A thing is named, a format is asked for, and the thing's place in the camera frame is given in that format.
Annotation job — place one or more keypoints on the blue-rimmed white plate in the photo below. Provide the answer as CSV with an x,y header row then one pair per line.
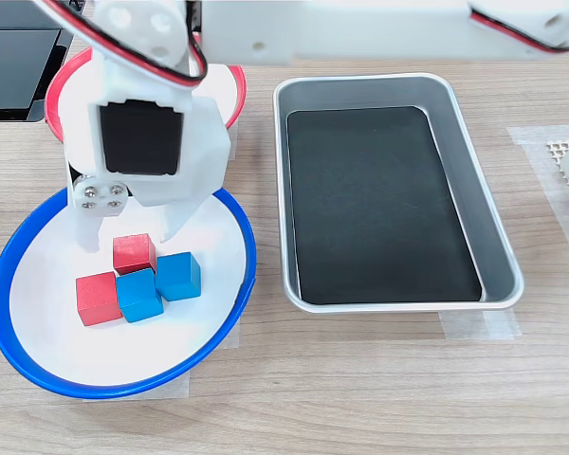
x,y
123,351

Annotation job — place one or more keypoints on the small blue cube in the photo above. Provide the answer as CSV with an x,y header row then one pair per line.
x,y
178,277
140,296

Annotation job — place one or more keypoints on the black mat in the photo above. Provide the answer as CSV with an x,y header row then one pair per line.
x,y
374,204

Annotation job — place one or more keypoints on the clear tape strip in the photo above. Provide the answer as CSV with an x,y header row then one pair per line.
x,y
170,388
232,339
479,327

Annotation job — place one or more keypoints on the steel tray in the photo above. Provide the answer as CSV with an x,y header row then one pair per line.
x,y
498,265

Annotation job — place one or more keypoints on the red-rimmed white plate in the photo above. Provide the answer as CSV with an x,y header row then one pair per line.
x,y
68,95

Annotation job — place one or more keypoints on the small red cube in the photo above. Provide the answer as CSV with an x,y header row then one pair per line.
x,y
95,298
132,251

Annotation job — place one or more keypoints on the black glossy electronic device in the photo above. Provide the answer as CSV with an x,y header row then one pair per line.
x,y
9,66

